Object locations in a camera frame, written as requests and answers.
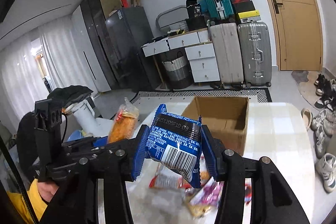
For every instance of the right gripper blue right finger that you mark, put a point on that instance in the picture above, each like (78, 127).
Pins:
(209, 152)

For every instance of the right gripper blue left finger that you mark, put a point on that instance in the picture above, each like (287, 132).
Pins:
(138, 151)

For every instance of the blue cookie snack pack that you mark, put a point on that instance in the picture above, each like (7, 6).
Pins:
(176, 142)

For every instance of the orange snack bag clear wrap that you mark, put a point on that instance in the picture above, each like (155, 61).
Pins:
(124, 122)

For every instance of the person's left hand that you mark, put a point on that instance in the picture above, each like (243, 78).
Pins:
(47, 190)

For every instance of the red snack pack on table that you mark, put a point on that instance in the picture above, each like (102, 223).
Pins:
(165, 178)

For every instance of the brown cardboard SF box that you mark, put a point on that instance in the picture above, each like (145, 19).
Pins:
(226, 118)

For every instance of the purple candy bag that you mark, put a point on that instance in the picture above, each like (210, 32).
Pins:
(210, 194)

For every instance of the black white patterned rug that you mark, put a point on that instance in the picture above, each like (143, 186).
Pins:
(260, 95)

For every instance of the striped woven laundry basket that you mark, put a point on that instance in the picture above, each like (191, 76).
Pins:
(178, 71)

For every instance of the white drawer desk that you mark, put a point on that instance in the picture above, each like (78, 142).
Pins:
(199, 51)

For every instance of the beige hard suitcase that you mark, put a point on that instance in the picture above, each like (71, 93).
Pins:
(228, 53)

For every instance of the silver aluminium suitcase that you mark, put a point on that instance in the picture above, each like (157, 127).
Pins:
(256, 53)

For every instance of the grey door mat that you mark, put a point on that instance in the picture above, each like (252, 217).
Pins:
(305, 81)

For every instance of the black refrigerator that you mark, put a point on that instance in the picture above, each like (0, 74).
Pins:
(129, 30)

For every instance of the yellow black shoe box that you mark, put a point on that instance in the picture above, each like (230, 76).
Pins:
(249, 16)

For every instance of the wooden door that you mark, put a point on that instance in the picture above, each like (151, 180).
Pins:
(297, 33)

